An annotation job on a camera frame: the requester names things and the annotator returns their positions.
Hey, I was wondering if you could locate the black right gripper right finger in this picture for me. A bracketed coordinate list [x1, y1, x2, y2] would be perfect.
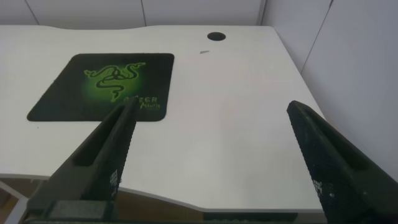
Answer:
[286, 100, 398, 224]

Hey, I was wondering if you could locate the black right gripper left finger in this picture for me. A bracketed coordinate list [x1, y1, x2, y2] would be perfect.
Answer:
[27, 96, 139, 207]

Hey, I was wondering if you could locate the black green snake-logo mouse pad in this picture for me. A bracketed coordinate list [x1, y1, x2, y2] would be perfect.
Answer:
[26, 52, 175, 123]

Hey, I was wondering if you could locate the white metal table leg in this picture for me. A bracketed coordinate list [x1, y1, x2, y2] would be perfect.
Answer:
[0, 179, 29, 224]

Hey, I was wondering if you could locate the black round cable grommet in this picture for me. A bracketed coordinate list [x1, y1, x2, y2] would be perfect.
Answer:
[206, 31, 227, 42]

